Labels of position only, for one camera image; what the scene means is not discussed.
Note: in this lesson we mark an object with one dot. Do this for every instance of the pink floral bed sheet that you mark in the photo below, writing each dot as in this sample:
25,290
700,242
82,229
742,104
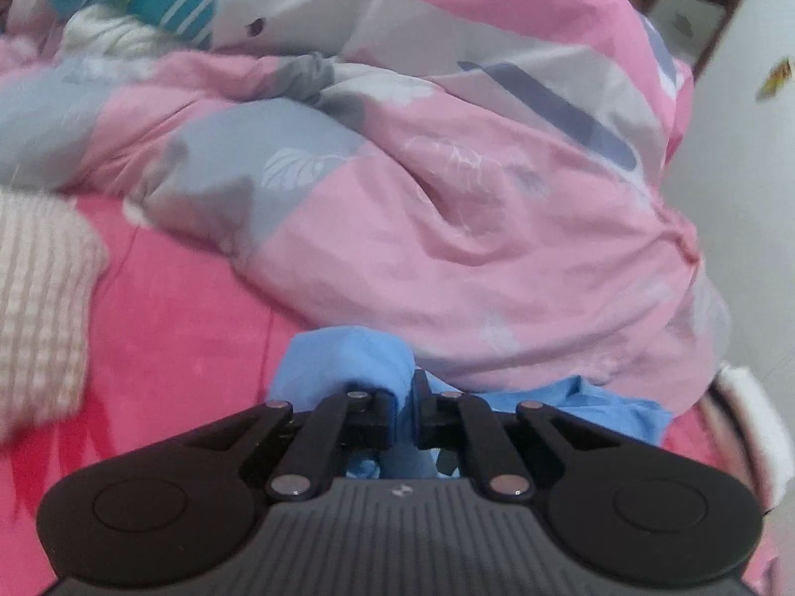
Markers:
186,335

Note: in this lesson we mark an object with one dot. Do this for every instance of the folded white and black clothes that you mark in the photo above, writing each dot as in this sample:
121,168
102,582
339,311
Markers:
754,422

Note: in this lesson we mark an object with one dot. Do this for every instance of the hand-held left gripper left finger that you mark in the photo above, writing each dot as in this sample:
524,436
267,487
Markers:
379,422

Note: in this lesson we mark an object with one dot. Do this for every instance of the beige checked pillow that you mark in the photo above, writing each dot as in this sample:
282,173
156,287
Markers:
37,298

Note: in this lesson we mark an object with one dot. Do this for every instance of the dark brown door frame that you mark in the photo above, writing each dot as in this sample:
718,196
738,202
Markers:
726,9

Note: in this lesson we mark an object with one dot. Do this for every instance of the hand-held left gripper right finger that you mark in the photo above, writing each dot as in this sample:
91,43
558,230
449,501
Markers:
428,419

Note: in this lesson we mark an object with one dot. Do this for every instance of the light blue shirt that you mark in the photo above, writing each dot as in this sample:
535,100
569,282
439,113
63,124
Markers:
348,357

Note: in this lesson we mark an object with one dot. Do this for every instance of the pink and grey patterned duvet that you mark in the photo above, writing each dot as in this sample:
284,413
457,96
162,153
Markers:
435,198

